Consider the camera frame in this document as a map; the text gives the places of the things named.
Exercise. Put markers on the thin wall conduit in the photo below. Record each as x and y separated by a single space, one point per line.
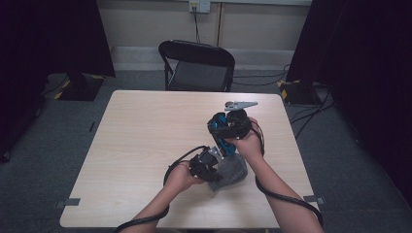
220 22

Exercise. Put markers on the grey tape piece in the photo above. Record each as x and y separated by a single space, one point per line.
312 199
69 202

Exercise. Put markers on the black curtain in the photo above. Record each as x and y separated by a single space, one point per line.
366 48
48 39

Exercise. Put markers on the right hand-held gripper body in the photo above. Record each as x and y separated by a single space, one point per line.
239 123

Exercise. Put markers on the person's right hand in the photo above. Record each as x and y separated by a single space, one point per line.
252 145

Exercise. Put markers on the black folding chair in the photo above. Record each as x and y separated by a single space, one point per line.
197 76

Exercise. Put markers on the black stand base striped tape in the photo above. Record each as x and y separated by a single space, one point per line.
81 90
298 93

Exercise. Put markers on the grey cloth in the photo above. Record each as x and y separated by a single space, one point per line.
231 171

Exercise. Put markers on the person's left hand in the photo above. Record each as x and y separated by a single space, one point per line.
181 178

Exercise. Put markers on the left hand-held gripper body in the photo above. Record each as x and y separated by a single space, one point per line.
204 165

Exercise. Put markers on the blue toy car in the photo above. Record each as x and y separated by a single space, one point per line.
228 149

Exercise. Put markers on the white wall socket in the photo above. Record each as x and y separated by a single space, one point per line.
204 6

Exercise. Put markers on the small black floor strip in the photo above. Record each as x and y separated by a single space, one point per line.
92 126

